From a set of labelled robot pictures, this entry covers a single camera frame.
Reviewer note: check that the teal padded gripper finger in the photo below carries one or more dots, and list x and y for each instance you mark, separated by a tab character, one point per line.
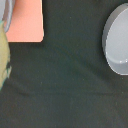
5	69

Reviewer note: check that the pink toy stove board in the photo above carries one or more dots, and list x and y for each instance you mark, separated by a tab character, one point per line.
27	22

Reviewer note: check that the grey toy frying pan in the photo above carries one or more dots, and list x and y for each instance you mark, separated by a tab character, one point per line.
115	40

